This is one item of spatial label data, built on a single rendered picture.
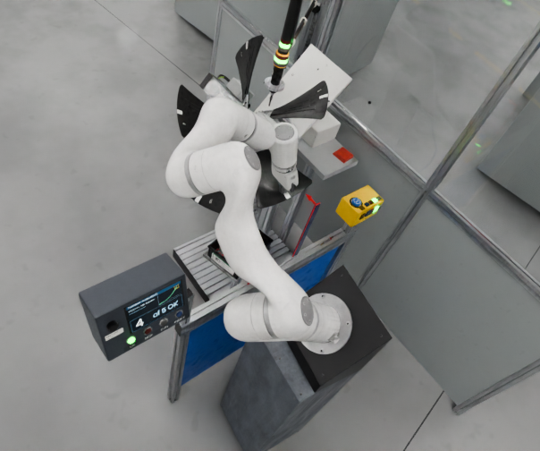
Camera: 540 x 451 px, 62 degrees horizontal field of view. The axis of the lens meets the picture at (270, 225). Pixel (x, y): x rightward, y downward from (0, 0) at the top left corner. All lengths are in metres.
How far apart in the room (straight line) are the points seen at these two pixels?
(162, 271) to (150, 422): 1.25
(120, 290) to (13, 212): 1.90
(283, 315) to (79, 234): 2.02
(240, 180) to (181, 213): 2.06
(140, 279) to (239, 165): 0.48
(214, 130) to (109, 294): 0.51
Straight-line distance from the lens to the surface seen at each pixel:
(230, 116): 1.10
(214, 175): 0.99
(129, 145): 3.42
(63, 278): 2.77
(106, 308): 1.23
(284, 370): 1.55
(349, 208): 1.84
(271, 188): 1.67
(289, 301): 1.07
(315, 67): 2.03
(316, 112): 1.66
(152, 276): 1.28
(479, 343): 2.48
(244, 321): 1.13
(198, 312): 1.67
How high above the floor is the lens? 2.34
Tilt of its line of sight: 50 degrees down
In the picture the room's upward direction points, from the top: 19 degrees clockwise
